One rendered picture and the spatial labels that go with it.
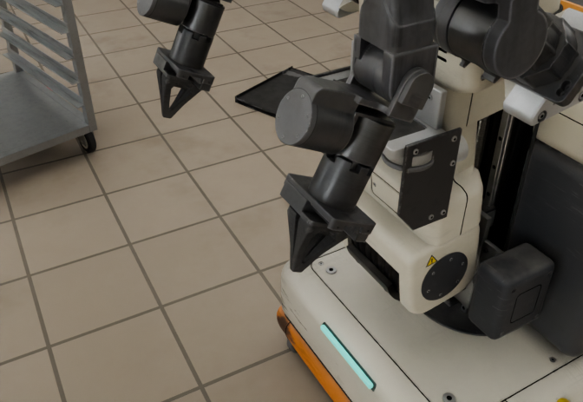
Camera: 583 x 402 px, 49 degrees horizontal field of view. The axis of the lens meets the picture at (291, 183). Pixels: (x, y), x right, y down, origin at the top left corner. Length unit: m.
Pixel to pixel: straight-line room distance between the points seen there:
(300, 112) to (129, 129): 2.04
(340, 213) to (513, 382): 0.72
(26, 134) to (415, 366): 1.62
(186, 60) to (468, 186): 0.50
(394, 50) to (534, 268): 0.64
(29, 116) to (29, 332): 0.95
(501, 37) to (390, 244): 0.51
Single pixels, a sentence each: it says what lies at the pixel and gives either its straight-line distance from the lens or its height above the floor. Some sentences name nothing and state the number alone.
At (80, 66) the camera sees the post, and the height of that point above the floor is 0.37.
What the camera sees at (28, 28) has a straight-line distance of 2.59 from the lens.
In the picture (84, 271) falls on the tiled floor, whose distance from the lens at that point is 1.97.
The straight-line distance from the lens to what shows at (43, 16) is 2.41.
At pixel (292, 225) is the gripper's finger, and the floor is 0.83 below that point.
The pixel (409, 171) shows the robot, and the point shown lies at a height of 0.78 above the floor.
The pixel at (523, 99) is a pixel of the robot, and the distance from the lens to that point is 0.85.
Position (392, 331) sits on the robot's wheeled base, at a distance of 1.35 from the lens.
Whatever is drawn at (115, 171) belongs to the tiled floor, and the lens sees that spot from 2.38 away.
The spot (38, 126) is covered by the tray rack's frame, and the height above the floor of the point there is 0.15.
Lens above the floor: 1.27
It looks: 35 degrees down
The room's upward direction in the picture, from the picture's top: straight up
